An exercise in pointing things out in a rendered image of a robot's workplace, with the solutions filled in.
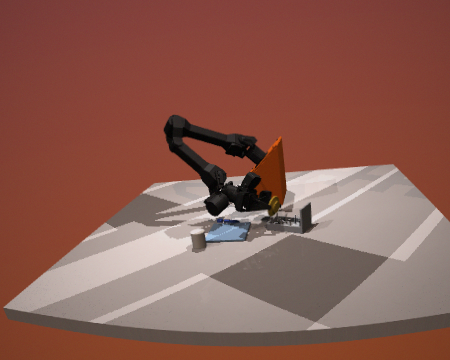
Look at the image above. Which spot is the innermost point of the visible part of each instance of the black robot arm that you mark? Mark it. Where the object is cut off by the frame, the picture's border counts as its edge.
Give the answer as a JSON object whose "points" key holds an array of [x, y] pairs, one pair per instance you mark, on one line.
{"points": [[213, 176]]}

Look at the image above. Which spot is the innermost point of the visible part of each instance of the gold round plate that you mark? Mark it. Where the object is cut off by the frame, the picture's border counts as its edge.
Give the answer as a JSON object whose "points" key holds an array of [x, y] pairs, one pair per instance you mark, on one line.
{"points": [[274, 203]]}

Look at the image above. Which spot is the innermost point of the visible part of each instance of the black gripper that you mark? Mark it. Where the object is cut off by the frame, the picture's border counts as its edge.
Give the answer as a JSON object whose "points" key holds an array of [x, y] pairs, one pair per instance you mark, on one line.
{"points": [[250, 200]]}

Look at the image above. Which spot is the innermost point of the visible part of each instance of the dark grey dish rack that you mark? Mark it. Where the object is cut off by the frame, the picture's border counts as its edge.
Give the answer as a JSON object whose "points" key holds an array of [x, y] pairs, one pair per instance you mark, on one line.
{"points": [[292, 224]]}

